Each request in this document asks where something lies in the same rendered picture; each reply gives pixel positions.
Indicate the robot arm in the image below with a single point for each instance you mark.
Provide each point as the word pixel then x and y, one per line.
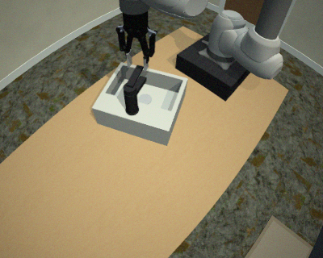
pixel 230 41

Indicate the white sink basin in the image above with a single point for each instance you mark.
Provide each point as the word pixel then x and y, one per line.
pixel 152 123

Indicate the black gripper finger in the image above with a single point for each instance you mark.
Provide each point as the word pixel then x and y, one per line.
pixel 125 46
pixel 147 51

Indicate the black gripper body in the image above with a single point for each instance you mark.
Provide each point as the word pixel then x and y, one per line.
pixel 140 22

